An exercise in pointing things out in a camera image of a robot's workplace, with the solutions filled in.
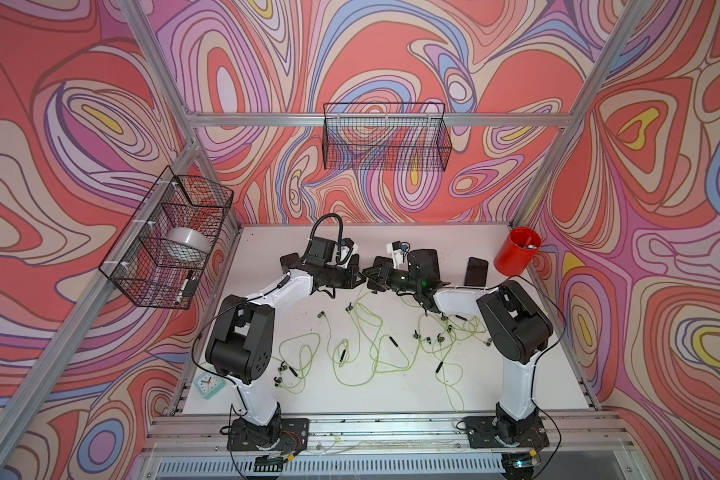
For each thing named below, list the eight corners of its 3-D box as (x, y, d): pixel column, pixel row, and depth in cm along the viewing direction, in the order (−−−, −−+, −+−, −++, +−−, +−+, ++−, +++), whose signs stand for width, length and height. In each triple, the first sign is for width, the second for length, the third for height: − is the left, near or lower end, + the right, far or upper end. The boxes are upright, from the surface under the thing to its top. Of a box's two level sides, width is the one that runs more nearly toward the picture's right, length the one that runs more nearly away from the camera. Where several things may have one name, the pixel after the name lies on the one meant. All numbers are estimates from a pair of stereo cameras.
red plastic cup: (498, 275, 105) (511, 254, 95) (489, 249, 112) (500, 227, 103) (532, 275, 105) (549, 254, 95) (521, 249, 112) (535, 227, 103)
